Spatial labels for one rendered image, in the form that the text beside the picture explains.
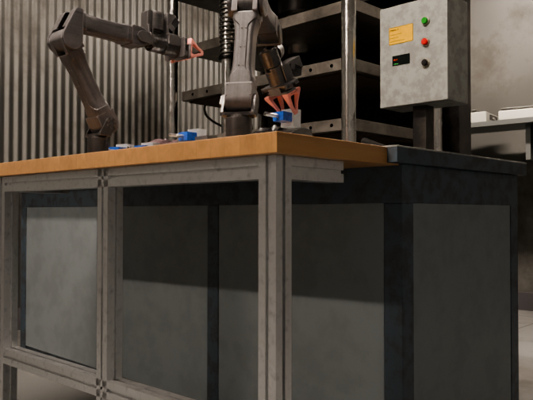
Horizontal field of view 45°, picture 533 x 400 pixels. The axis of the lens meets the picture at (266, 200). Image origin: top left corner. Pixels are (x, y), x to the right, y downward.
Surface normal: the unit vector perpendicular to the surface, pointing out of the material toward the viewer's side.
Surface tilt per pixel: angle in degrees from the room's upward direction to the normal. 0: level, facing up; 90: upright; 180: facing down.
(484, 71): 90
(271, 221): 90
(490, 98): 90
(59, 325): 90
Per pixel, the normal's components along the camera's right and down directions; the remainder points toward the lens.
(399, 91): -0.70, -0.01
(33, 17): 0.73, -0.01
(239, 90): -0.20, -0.27
